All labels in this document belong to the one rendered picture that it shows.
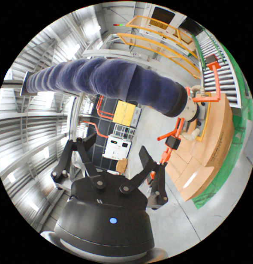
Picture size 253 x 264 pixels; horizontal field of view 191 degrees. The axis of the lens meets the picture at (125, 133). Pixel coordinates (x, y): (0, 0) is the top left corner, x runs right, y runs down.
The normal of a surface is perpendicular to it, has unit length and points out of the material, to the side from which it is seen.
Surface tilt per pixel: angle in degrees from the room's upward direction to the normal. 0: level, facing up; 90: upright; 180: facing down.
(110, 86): 100
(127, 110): 90
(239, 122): 0
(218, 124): 0
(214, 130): 0
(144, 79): 71
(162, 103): 81
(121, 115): 90
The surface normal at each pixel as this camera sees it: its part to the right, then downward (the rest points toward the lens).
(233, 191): -0.96, -0.27
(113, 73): 0.06, 0.67
